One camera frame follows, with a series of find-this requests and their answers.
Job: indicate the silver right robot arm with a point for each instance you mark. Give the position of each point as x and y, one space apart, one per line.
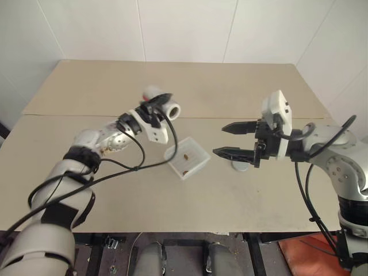
336 161

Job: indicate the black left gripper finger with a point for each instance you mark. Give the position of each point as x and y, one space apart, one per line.
160 120
161 98

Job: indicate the grey rounded shape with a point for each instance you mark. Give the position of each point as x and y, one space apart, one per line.
152 258
222 258

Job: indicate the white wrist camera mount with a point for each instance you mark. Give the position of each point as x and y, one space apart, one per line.
278 109
156 132

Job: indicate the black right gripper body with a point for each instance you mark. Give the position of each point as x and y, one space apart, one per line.
266 143

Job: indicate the black object at room edge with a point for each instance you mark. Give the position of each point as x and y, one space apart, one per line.
3 133

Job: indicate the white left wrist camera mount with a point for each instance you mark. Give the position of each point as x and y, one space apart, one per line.
156 132

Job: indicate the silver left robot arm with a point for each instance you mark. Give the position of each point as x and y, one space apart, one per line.
57 184

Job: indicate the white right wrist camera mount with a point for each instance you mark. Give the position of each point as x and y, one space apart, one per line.
278 109

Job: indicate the black table frame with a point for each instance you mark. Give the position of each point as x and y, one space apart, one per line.
256 253

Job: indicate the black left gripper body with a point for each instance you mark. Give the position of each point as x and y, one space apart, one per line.
147 110

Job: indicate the orange sheet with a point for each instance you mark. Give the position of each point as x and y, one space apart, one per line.
304 253

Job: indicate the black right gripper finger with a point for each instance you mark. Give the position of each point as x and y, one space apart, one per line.
233 153
238 128

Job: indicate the small metal bracket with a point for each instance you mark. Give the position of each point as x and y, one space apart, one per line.
113 242

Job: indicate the grey round jar lid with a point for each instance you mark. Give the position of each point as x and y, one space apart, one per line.
240 167

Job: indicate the white plastic box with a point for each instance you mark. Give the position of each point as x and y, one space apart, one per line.
191 152

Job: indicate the white jar with red label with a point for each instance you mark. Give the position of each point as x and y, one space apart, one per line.
174 110

